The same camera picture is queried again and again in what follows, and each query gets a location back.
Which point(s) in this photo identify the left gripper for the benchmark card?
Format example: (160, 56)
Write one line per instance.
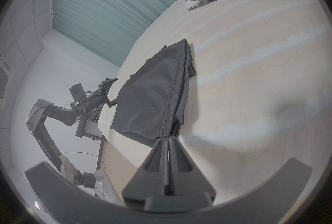
(97, 101)

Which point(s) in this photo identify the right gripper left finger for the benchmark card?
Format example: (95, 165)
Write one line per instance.
(153, 176)

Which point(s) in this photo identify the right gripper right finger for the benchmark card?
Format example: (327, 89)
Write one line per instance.
(189, 178)

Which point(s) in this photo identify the black T-shirt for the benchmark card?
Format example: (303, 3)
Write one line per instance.
(150, 93)

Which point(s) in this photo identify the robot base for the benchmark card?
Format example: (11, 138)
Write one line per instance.
(103, 181)

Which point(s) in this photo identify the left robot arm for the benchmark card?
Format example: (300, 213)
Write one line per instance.
(39, 114)

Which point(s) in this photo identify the bed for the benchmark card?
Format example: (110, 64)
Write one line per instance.
(259, 88)

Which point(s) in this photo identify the black chest of drawers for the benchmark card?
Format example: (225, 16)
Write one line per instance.
(81, 127)

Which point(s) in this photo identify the white ceiling air vent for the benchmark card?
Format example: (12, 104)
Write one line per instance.
(5, 80)

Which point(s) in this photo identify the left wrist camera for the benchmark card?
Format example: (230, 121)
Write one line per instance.
(77, 92)

